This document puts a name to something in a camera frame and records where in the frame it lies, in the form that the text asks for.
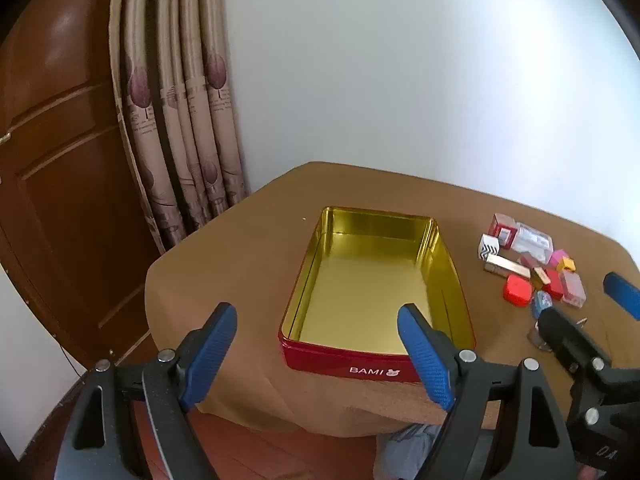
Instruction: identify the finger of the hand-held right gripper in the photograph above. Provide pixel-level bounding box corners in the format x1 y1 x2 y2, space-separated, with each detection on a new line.
602 272 640 321
534 306 621 401

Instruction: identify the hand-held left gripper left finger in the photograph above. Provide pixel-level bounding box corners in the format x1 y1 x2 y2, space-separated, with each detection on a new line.
52 302 238 480

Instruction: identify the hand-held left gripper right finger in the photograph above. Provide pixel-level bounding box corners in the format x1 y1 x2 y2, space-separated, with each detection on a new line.
396 303 576 480

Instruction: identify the blue round case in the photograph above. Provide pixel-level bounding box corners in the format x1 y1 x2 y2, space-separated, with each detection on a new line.
531 291 554 318

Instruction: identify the clear box with pink insert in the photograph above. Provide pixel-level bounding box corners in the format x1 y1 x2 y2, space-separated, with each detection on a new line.
559 270 587 308

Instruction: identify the small red box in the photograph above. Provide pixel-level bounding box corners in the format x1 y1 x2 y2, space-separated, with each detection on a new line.
542 267 566 301

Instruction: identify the red rounded box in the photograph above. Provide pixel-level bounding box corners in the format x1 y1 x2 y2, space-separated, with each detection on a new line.
502 274 533 307

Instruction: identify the cream gold rectangular bar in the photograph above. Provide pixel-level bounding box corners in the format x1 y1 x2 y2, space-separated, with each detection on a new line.
483 254 531 280

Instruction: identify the clear plastic box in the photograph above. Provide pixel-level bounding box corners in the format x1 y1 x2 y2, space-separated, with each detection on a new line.
511 222 554 261

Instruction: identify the red tin box gold inside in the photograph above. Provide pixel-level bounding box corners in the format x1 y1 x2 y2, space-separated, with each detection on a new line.
278 205 476 386

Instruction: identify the white box with black stripes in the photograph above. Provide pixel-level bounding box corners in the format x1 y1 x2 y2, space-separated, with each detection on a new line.
475 233 501 262

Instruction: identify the red cardboard box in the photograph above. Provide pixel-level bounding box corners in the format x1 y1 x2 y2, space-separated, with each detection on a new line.
489 213 518 249

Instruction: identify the grey-blue cloth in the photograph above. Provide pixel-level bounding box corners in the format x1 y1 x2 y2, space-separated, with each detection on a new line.
375 422 451 480

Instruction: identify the brown wooden door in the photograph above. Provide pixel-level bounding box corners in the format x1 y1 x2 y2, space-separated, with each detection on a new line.
0 0 173 376

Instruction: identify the beige curtain with leaf print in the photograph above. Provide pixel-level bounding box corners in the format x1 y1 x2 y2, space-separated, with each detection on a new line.
108 0 251 256

